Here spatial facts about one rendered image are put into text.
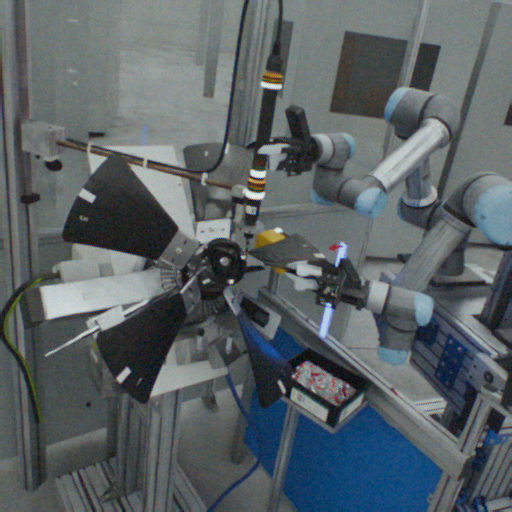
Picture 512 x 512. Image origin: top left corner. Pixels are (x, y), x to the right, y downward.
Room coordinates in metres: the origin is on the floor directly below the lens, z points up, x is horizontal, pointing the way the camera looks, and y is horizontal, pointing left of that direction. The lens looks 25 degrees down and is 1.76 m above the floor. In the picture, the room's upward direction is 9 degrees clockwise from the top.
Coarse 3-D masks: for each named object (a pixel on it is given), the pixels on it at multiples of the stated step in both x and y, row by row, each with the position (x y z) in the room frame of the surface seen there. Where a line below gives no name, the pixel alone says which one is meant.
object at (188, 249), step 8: (176, 240) 1.12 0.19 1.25; (184, 240) 1.13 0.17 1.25; (192, 240) 1.13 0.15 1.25; (168, 248) 1.12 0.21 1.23; (176, 248) 1.12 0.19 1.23; (184, 248) 1.13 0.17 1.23; (192, 248) 1.13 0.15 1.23; (168, 256) 1.12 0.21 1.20; (176, 256) 1.13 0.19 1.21; (184, 256) 1.13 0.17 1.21; (168, 264) 1.12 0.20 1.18; (176, 264) 1.13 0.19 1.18; (184, 264) 1.13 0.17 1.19
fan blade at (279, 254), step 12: (288, 240) 1.38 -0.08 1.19; (300, 240) 1.39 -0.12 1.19; (252, 252) 1.25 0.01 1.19; (264, 252) 1.27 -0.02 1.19; (276, 252) 1.28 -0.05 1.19; (288, 252) 1.30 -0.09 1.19; (300, 252) 1.32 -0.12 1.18; (312, 252) 1.34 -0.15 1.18; (264, 264) 1.19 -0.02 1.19; (276, 264) 1.20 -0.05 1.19; (288, 264) 1.23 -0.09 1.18
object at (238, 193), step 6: (234, 186) 1.21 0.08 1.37; (234, 192) 1.21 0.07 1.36; (240, 192) 1.20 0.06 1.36; (234, 198) 1.20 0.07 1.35; (240, 198) 1.20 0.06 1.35; (246, 198) 1.21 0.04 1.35; (240, 204) 1.20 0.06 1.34; (240, 210) 1.20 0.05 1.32; (240, 216) 1.20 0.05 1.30; (240, 222) 1.20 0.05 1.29; (258, 222) 1.22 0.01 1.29; (240, 228) 1.18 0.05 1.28; (246, 228) 1.17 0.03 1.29; (252, 228) 1.18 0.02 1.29; (258, 228) 1.18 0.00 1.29
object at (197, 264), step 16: (224, 240) 1.14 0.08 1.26; (192, 256) 1.13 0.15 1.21; (208, 256) 1.10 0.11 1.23; (224, 256) 1.12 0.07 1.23; (240, 256) 1.14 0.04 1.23; (176, 272) 1.14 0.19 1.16; (192, 272) 1.10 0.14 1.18; (208, 272) 1.06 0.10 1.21; (224, 272) 1.09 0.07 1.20; (240, 272) 1.11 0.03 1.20; (208, 288) 1.09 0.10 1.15; (224, 288) 1.09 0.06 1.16
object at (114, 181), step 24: (120, 168) 1.11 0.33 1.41; (96, 192) 1.08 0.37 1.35; (120, 192) 1.10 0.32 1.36; (144, 192) 1.11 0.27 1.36; (72, 216) 1.06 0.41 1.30; (96, 216) 1.07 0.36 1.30; (120, 216) 1.09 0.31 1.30; (144, 216) 1.10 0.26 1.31; (168, 216) 1.12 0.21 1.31; (72, 240) 1.05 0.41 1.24; (96, 240) 1.07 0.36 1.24; (120, 240) 1.09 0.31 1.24; (144, 240) 1.10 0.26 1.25; (168, 240) 1.11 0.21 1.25
